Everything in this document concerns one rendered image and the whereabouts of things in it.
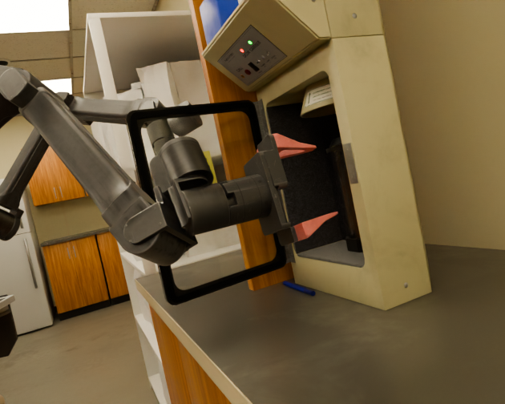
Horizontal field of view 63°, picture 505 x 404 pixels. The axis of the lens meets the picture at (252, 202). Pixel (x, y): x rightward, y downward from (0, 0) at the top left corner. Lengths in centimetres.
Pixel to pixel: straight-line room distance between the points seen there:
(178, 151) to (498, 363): 46
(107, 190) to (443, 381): 47
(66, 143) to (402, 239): 57
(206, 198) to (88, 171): 19
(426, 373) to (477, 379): 5
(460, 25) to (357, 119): 46
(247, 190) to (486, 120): 70
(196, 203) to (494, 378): 38
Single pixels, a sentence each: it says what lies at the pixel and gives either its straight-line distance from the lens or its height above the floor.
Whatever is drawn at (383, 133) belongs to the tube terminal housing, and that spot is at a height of 124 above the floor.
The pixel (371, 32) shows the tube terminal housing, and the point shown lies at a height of 142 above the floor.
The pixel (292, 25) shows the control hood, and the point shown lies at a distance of 75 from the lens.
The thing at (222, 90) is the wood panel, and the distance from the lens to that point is 104.
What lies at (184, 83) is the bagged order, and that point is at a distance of 212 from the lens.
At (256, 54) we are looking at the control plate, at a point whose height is 145.
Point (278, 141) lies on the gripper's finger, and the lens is 54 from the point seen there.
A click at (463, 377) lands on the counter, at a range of 56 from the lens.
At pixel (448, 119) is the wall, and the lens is 115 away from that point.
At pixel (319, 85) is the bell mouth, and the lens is 85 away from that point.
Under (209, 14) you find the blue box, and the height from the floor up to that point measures 156.
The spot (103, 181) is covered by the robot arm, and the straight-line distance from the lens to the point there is 59.
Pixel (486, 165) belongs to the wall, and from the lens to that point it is 110.
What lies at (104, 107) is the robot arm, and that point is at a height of 147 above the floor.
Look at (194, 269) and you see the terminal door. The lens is 88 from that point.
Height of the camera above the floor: 121
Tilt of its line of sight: 3 degrees down
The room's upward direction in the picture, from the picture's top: 12 degrees counter-clockwise
